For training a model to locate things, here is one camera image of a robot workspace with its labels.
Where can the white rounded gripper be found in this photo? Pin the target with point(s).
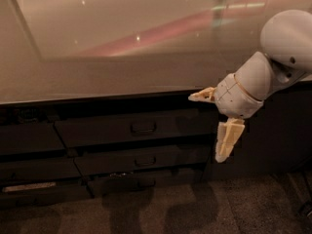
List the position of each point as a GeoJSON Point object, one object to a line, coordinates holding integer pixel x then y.
{"type": "Point", "coordinates": [234, 97]}

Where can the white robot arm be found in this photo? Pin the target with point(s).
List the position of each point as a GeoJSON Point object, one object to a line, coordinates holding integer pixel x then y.
{"type": "Point", "coordinates": [285, 59]}

